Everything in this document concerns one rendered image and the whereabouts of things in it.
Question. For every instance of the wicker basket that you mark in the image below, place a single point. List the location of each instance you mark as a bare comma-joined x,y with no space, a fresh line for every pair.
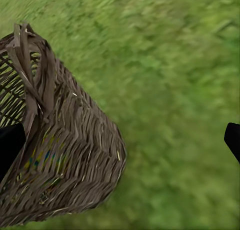
57,114

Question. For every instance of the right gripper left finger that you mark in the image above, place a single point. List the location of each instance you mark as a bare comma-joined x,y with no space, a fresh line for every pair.
12,139

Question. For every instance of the easter egg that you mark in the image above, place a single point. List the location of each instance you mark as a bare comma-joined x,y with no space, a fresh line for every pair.
46,157

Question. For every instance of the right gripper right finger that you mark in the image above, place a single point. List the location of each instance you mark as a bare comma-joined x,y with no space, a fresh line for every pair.
232,139

